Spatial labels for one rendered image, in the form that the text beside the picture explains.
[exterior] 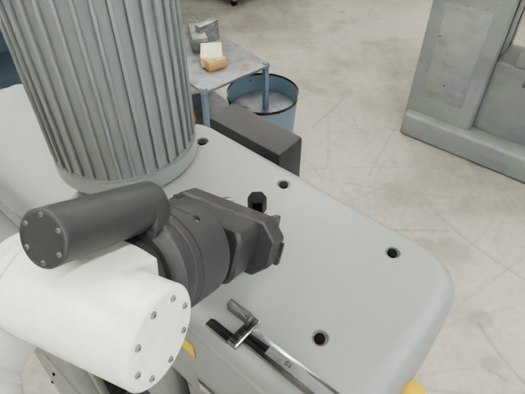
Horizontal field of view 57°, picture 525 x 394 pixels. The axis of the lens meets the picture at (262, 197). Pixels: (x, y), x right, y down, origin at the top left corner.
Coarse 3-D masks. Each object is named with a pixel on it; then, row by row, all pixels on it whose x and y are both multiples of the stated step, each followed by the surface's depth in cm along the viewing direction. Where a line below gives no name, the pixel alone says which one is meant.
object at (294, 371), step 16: (256, 320) 49; (224, 336) 48; (240, 336) 48; (256, 336) 48; (256, 352) 46; (272, 352) 46; (288, 368) 45; (304, 368) 45; (304, 384) 44; (320, 384) 44
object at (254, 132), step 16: (224, 112) 105; (240, 112) 105; (224, 128) 102; (240, 128) 101; (256, 128) 101; (272, 128) 101; (240, 144) 101; (256, 144) 97; (272, 144) 97; (288, 144) 97; (272, 160) 97; (288, 160) 98
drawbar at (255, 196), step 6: (252, 192) 54; (258, 192) 54; (252, 198) 53; (258, 198) 53; (264, 198) 53; (252, 204) 52; (258, 204) 52; (264, 204) 53; (258, 210) 53; (264, 210) 54
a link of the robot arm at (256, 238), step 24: (192, 192) 47; (192, 216) 37; (216, 216) 43; (240, 216) 44; (264, 216) 45; (216, 240) 37; (240, 240) 40; (264, 240) 44; (216, 264) 37; (240, 264) 42; (264, 264) 44; (216, 288) 40
